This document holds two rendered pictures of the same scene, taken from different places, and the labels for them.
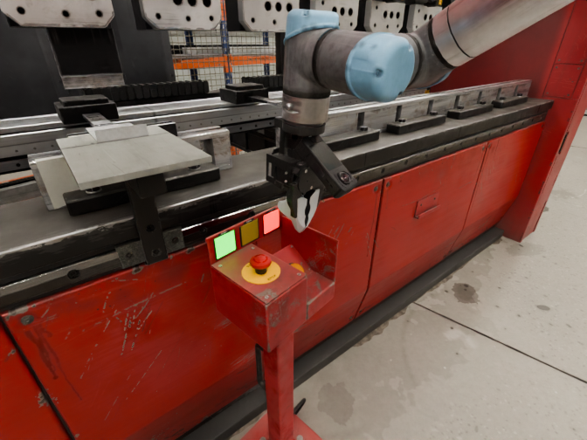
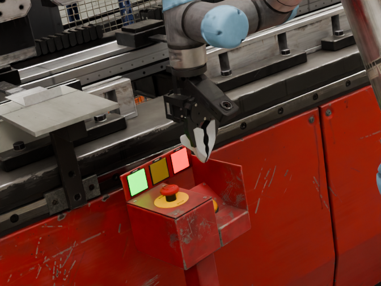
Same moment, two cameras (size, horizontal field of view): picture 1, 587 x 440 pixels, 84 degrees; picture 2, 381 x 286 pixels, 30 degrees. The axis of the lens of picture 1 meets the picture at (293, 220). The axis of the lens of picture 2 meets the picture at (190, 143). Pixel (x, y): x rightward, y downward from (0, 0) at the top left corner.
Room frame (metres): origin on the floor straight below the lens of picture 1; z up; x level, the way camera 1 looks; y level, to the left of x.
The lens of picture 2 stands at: (-0.84, -0.18, 1.38)
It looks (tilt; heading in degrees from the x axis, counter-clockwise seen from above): 20 degrees down; 8
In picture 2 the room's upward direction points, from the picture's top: 11 degrees counter-clockwise
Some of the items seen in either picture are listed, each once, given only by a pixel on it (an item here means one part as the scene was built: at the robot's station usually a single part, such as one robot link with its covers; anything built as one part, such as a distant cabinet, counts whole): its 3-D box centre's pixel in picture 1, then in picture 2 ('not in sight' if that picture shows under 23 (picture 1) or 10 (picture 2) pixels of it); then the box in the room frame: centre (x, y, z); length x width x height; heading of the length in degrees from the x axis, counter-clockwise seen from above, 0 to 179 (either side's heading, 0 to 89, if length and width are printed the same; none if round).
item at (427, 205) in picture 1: (428, 204); not in sight; (1.15, -0.54, 0.59); 0.15 x 0.02 x 0.07; 128
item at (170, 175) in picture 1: (149, 185); (63, 141); (0.63, 0.30, 0.89); 0.30 x 0.05 x 0.03; 128
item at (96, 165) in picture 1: (127, 149); (51, 108); (0.53, 0.28, 1.00); 0.26 x 0.18 x 0.01; 38
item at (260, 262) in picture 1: (260, 266); (170, 194); (0.48, 0.06, 0.79); 0.04 x 0.04 x 0.04
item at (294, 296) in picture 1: (275, 270); (186, 202); (0.52, 0.04, 0.75); 0.20 x 0.16 x 0.18; 138
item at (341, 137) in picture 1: (341, 140); (258, 70); (0.98, -0.14, 0.89); 0.30 x 0.05 x 0.03; 128
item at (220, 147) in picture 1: (145, 161); (55, 120); (0.68, 0.33, 0.92); 0.39 x 0.06 x 0.10; 128
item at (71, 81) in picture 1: (88, 58); (10, 40); (0.65, 0.37, 1.13); 0.10 x 0.02 x 0.10; 128
